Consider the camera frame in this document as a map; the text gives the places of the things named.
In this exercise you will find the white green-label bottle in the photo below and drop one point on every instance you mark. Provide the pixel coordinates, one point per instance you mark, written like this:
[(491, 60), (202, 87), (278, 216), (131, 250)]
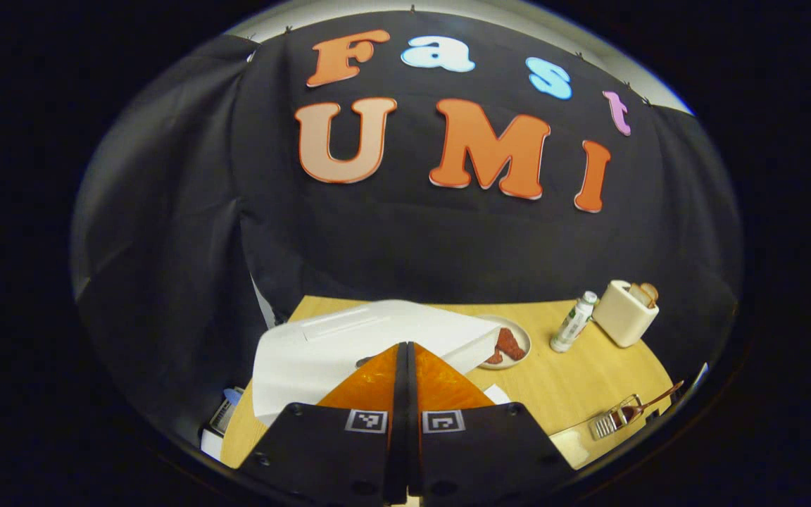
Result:
[(573, 325)]

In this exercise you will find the white round plate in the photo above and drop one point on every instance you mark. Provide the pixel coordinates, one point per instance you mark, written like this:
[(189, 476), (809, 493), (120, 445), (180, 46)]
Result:
[(522, 336)]

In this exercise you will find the white flat object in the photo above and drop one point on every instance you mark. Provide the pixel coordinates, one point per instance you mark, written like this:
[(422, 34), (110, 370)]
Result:
[(212, 443)]

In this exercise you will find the red braised meat piece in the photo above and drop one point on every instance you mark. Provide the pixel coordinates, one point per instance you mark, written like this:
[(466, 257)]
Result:
[(494, 358), (511, 343)]

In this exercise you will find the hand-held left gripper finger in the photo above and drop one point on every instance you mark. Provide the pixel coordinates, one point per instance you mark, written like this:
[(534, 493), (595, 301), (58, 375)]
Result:
[(412, 436), (400, 436)]

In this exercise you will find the white rice cooker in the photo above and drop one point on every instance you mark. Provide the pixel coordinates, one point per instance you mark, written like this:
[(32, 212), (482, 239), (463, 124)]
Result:
[(321, 359)]

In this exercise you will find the black backdrop cloth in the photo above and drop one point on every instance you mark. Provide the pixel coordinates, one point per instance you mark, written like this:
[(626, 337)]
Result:
[(412, 246)]

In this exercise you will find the cream toaster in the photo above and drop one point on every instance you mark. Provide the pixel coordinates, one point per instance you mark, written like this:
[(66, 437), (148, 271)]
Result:
[(617, 317)]

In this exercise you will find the wooden spoon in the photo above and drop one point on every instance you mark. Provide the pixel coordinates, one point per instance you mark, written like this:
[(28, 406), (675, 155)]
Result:
[(659, 400)]

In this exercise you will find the toasted bread slice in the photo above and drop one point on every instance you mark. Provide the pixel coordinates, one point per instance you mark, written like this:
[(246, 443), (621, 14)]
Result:
[(650, 290), (638, 296)]

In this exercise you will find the small grey device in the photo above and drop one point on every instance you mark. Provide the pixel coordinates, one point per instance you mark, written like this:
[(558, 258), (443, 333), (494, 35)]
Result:
[(226, 415)]

